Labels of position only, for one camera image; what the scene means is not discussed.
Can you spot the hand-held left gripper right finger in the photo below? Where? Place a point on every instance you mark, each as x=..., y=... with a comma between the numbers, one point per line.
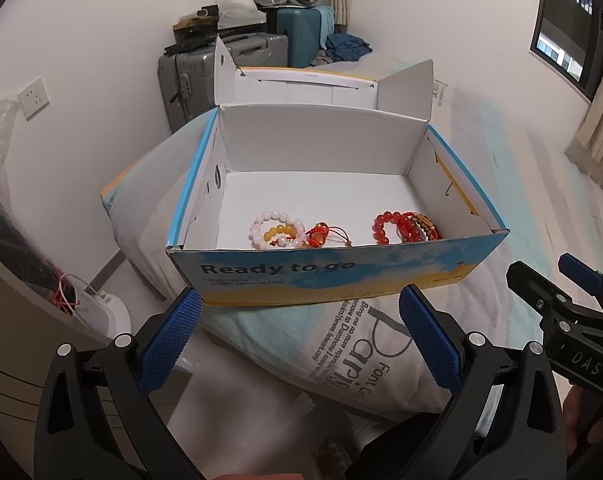
x=426, y=340

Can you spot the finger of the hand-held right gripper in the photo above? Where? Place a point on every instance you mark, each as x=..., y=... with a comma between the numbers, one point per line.
x=586, y=272
x=581, y=345

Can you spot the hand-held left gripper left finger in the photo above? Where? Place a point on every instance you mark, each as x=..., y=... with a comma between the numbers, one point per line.
x=169, y=340

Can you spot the blue yellow cardboard box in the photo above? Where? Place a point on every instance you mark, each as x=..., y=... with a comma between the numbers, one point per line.
x=331, y=275

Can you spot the white pearl strand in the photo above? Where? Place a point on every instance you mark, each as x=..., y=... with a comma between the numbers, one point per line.
x=283, y=242

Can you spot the person's right hand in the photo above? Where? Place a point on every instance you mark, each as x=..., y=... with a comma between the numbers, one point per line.
x=581, y=415

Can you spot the white appliance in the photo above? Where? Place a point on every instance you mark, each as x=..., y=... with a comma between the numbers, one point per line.
x=106, y=310

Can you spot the printed bed sheet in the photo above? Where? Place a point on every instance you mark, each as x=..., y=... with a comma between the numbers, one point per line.
x=531, y=185

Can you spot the dark framed window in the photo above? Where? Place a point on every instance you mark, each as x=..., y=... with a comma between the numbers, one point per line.
x=561, y=25

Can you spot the grey suitcase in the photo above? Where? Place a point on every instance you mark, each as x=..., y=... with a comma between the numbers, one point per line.
x=196, y=80

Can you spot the blue clothes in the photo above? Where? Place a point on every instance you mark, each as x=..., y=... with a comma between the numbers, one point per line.
x=346, y=47

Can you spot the black flat box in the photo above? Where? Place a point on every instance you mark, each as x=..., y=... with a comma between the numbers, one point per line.
x=194, y=35

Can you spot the teal suitcase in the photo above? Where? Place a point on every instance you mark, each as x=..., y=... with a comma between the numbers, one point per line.
x=301, y=35

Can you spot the white plastic bag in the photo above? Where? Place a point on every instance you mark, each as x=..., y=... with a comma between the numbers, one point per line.
x=236, y=10

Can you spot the white wall socket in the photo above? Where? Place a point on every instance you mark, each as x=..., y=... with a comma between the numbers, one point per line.
x=33, y=98

